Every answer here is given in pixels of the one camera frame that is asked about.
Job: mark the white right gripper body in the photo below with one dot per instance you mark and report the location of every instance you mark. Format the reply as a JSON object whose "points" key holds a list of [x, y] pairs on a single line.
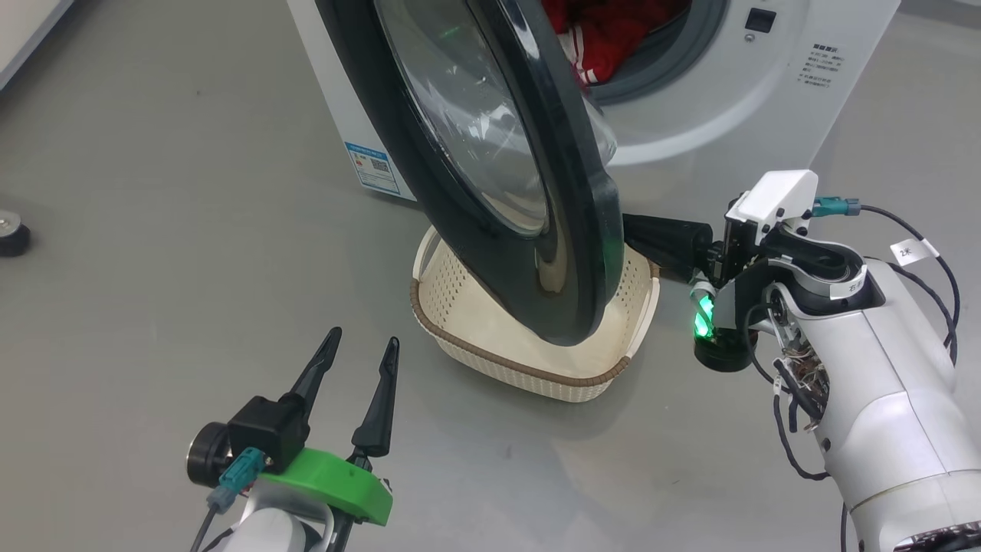
{"points": [[778, 199]]}

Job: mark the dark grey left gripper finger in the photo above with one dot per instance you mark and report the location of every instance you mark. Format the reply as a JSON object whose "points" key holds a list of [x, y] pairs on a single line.
{"points": [[318, 368], [379, 422]]}

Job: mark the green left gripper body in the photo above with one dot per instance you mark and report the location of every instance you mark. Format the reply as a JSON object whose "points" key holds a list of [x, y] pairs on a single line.
{"points": [[337, 483]]}

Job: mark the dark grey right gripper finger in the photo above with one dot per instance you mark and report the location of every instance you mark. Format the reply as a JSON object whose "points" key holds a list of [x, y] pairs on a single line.
{"points": [[678, 267], [667, 232]]}

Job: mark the black round glass washer door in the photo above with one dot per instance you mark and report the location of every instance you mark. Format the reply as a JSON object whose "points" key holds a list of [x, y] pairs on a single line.
{"points": [[567, 192]]}

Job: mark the red and white jersey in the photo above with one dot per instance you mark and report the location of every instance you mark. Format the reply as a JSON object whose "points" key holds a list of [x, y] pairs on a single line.
{"points": [[613, 38]]}

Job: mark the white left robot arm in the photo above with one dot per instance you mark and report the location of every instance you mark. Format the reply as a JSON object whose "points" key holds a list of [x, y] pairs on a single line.
{"points": [[268, 533]]}

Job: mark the white front-load washing machine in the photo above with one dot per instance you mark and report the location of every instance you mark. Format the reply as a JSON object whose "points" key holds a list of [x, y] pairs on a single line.
{"points": [[736, 100]]}

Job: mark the cream perforated laundry basket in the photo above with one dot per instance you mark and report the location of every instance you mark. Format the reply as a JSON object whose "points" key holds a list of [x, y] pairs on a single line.
{"points": [[475, 337]]}

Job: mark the blue energy label sticker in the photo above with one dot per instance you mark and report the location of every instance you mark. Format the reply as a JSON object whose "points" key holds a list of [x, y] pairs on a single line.
{"points": [[372, 165]]}

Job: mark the white partition panel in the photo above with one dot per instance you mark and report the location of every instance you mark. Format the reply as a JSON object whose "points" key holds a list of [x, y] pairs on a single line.
{"points": [[23, 31]]}

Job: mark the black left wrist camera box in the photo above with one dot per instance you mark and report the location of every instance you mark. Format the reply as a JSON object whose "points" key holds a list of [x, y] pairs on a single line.
{"points": [[260, 429]]}

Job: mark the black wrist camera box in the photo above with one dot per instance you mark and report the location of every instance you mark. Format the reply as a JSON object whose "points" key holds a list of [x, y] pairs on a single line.
{"points": [[724, 353], [260, 429]]}

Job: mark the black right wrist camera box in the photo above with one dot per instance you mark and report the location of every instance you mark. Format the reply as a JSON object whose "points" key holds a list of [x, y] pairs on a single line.
{"points": [[724, 353]]}

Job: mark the metal frame leg with caster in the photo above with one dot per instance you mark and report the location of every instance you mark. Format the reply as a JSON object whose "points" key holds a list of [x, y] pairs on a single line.
{"points": [[11, 238]]}

